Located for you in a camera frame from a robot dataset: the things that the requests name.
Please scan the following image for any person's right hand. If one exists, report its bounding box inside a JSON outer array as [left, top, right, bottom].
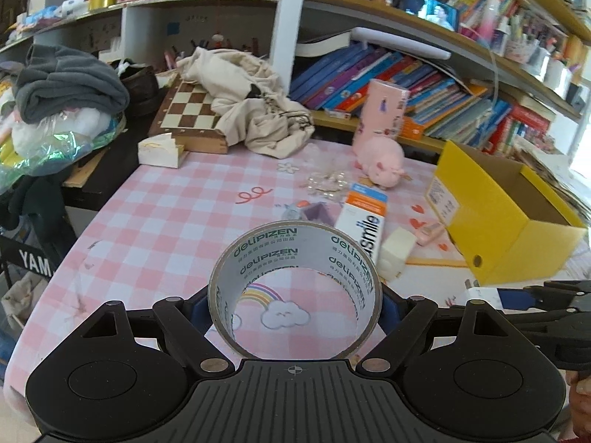
[[566, 371, 591, 437]]

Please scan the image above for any iridescent plastic bag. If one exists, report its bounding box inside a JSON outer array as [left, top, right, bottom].
[[1, 108, 126, 192]]

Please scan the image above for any small pink stapler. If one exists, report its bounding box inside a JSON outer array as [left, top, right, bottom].
[[415, 222, 446, 246]]

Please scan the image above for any white bookshelf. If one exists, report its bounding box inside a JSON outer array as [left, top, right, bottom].
[[0, 0, 591, 158]]

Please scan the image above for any white charging cable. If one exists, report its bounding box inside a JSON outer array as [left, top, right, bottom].
[[461, 27, 502, 107]]

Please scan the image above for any white paper box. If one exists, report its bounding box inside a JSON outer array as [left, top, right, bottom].
[[137, 133, 188, 169]]

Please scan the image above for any pink cylindrical container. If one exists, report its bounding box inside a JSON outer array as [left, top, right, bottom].
[[353, 79, 410, 153]]

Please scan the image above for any smartphone on shelf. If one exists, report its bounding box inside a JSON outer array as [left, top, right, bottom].
[[399, 0, 460, 32]]

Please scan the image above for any pearl flower hair accessory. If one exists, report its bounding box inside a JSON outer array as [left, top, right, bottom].
[[304, 171, 352, 201]]

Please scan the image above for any pink plush pig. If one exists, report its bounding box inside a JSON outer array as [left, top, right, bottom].
[[356, 136, 408, 189]]

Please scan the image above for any white orange toothpaste box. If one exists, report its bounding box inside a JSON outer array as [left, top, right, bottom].
[[335, 183, 388, 263]]

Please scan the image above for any blue purple toy truck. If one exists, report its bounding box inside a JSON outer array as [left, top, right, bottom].
[[281, 200, 335, 226]]

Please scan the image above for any pink checkered tablecloth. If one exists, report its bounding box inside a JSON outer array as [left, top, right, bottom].
[[4, 137, 468, 416]]

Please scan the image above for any yellow cardboard box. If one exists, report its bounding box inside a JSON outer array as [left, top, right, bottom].
[[426, 141, 587, 286]]

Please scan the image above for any white foam block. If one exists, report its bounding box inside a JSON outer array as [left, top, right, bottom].
[[377, 227, 417, 281]]

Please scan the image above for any wooden chess board box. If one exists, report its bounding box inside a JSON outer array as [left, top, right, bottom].
[[148, 76, 228, 154]]

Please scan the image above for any grey folded clothing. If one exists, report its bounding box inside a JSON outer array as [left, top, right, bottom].
[[13, 44, 130, 124]]

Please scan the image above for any beige cloth bag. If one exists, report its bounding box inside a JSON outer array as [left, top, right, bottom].
[[177, 47, 315, 159]]

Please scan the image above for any grey duct tape roll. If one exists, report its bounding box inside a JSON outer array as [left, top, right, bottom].
[[207, 220, 383, 360]]

